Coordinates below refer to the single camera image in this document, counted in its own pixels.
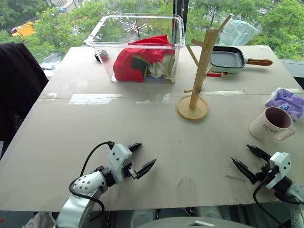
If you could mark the white crumpled cloth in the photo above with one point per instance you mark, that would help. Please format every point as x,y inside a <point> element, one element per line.
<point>39,221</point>

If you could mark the short clear tape strip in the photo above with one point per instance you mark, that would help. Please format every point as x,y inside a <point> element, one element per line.
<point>225,92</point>

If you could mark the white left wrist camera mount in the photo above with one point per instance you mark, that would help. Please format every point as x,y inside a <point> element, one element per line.
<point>118,158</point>

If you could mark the green cloth piece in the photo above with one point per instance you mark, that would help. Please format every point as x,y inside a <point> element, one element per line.
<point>139,64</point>

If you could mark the black chair with jacket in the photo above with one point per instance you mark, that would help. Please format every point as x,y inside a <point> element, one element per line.
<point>19,90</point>

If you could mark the small black round object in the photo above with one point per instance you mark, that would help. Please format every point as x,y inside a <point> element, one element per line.
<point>101,55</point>

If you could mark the red cloth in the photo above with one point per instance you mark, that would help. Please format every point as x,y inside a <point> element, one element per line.
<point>129,63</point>

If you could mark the black window post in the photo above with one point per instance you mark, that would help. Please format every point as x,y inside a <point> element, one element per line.
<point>181,9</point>

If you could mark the cream cloth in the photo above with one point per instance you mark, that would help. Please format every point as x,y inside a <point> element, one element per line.
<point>166,66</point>

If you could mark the long clear tape strip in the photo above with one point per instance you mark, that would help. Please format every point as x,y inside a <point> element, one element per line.
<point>92,98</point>

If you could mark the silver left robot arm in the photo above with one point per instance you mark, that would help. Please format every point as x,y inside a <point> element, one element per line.
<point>83,187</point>

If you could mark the purple tissue pack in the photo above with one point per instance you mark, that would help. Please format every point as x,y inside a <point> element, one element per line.
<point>291,101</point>

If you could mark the clear plastic storage bin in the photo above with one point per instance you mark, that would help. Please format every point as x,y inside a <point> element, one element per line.
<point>104,31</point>

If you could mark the grey robot torso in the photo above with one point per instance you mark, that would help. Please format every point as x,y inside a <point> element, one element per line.
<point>190,223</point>

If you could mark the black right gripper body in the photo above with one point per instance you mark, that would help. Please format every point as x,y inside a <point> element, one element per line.
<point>263,172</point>

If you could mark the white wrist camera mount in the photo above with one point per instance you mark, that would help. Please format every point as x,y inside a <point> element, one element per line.
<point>281,166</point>
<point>118,158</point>

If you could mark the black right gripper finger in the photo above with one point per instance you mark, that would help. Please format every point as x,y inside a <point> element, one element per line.
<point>259,152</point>
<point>244,169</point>

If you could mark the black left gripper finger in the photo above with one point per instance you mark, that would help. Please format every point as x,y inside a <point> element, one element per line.
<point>135,146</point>
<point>146,168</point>

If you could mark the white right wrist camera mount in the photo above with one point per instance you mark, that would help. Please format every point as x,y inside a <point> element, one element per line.
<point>281,166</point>

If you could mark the translucent plastic bag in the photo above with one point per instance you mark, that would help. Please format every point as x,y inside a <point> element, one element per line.
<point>237,32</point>

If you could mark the wooden mug tree stand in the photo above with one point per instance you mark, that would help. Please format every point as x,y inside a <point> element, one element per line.
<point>199,78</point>

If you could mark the yellow truck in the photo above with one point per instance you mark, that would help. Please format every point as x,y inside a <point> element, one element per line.
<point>23,29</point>

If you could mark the cream mug with pink inside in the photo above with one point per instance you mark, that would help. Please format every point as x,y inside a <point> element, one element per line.
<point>266,124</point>

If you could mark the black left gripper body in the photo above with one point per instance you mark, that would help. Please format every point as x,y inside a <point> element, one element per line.
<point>130,172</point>

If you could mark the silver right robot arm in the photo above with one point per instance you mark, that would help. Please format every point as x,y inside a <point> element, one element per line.
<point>293,197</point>

